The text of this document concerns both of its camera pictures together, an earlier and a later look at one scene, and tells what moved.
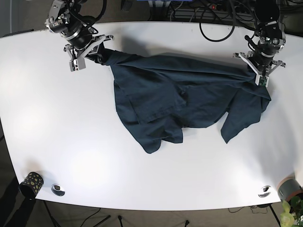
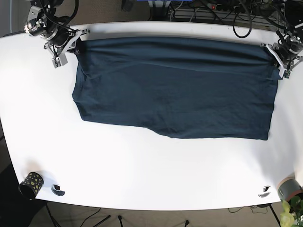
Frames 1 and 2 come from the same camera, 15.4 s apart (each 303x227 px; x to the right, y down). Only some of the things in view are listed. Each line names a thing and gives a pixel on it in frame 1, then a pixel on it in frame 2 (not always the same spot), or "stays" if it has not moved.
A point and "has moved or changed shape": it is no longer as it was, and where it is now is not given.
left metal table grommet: (57, 190) stays
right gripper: (261, 65) to (285, 66)
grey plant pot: (288, 187) stays
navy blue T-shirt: (157, 95) has moved or changed shape
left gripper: (85, 45) to (60, 57)
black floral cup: (31, 186) stays
